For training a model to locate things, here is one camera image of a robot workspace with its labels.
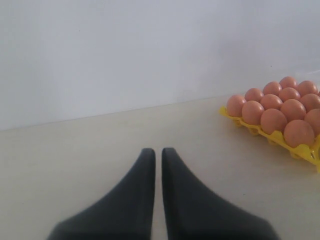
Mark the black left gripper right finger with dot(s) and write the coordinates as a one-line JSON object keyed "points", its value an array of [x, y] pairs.
{"points": [[195, 212]]}

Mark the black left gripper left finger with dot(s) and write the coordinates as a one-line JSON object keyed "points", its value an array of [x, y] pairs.
{"points": [[125, 213]]}

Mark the brown egg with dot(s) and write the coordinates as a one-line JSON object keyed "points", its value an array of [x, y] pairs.
{"points": [[254, 94], [298, 132], [310, 101], [271, 101], [307, 87], [252, 112], [288, 82], [313, 118], [273, 120], [235, 105], [289, 93], [293, 110], [273, 88]]}

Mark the yellow plastic egg tray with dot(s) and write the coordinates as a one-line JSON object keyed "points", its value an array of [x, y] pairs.
{"points": [[310, 154]]}

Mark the clear plastic bin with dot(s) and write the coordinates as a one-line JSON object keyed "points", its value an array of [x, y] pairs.
{"points": [[313, 76]]}

